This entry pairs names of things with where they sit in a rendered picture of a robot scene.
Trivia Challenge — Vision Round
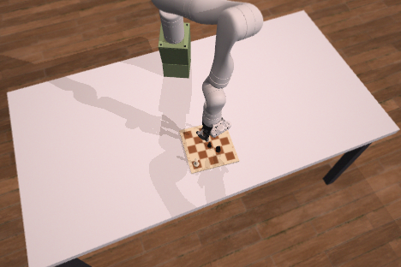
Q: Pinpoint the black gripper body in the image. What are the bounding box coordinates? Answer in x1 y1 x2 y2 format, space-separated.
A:
201 122 212 134

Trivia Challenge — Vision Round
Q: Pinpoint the wooden chessboard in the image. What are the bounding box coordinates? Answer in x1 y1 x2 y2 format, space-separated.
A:
179 125 239 174

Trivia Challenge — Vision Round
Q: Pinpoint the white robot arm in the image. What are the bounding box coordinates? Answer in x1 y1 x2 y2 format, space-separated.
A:
152 0 263 138

